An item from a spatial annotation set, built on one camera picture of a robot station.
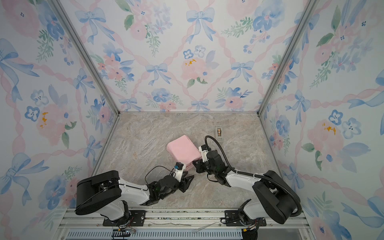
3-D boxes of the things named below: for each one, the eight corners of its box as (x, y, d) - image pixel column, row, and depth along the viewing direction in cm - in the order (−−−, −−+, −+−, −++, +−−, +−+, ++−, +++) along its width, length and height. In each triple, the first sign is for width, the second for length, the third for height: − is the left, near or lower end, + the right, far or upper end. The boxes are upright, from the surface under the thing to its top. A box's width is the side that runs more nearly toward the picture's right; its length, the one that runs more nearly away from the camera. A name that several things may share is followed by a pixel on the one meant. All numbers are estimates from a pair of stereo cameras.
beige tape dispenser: (216, 141, 106) (217, 136, 102) (215, 131, 111) (216, 126, 107) (222, 141, 106) (223, 136, 102) (221, 131, 111) (222, 126, 107)
